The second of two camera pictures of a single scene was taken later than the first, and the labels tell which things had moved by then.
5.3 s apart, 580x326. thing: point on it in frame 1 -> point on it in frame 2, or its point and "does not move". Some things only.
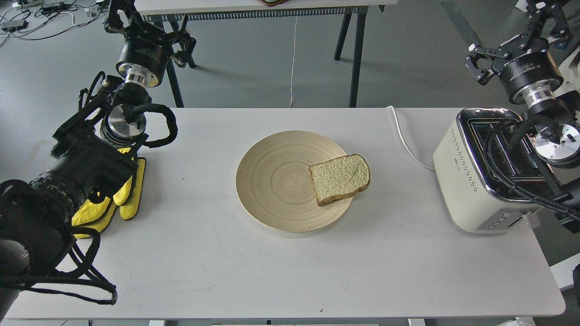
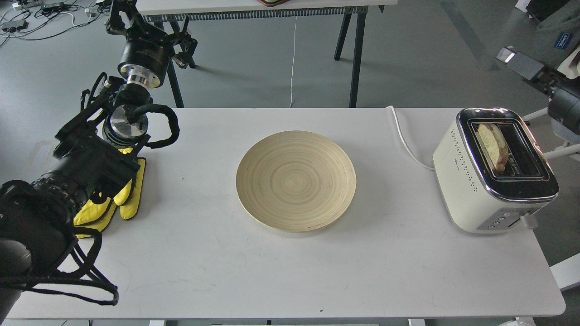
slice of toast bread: [340, 177] -> [493, 141]
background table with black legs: [176, 19] does not move
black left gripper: [144, 58] does not move
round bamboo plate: [274, 184] does not move
